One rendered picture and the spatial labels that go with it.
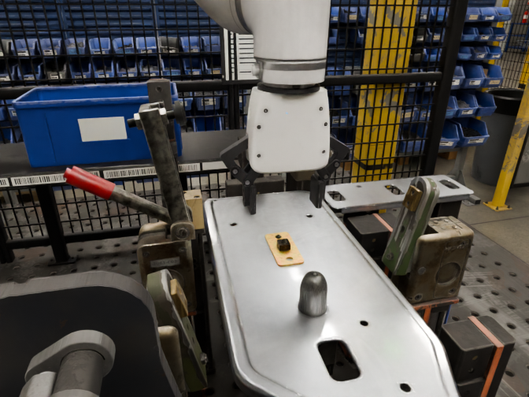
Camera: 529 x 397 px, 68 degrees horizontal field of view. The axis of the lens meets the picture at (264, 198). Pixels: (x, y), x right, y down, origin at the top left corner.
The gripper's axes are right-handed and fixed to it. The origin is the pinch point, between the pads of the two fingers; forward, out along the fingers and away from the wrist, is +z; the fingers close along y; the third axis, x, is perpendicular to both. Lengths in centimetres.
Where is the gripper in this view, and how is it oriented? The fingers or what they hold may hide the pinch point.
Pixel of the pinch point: (283, 201)
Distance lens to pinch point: 53.3
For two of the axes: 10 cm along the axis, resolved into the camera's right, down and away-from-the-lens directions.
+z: -0.1, 9.1, 4.2
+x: -2.2, -4.2, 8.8
